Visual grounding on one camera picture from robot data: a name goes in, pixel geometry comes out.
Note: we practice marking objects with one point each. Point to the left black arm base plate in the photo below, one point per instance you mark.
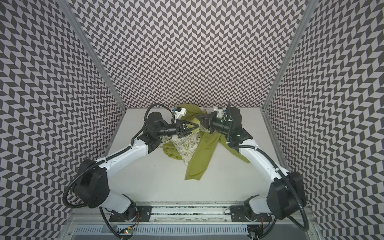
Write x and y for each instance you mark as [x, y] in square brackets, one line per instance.
[132, 214]

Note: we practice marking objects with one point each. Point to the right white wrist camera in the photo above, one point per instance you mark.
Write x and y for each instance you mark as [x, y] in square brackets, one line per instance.
[221, 111]

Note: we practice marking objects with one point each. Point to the left aluminium corner post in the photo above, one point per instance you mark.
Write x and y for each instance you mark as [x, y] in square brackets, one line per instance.
[66, 9]

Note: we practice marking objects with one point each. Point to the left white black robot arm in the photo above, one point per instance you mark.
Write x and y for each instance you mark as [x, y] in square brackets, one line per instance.
[91, 184]

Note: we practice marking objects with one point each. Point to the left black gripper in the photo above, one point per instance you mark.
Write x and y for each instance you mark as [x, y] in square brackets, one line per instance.
[177, 128]

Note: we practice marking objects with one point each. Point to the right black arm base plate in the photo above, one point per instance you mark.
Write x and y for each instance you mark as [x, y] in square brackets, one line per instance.
[245, 214]

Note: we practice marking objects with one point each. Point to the small green circuit board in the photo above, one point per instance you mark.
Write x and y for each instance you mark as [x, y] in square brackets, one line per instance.
[127, 231]

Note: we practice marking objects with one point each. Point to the aluminium corner post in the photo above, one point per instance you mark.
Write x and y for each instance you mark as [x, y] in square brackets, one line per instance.
[311, 7]
[66, 9]

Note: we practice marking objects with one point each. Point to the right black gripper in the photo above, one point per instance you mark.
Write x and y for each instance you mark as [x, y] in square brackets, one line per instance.
[212, 123]

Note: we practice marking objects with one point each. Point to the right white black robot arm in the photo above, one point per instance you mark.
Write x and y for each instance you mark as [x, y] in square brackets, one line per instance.
[286, 194]

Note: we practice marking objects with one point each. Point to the lime green zip jacket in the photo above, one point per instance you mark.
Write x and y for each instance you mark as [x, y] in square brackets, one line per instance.
[197, 151]

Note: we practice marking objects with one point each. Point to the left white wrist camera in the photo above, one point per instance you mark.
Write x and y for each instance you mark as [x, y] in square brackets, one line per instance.
[179, 112]

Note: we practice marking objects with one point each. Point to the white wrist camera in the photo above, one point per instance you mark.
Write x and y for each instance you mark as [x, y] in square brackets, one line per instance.
[221, 111]
[179, 112]

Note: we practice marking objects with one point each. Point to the aluminium front mounting rail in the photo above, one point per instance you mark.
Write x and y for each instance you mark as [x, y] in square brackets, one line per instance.
[168, 213]

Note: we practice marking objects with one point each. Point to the right aluminium corner post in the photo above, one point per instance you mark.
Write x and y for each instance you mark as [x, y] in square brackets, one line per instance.
[311, 7]

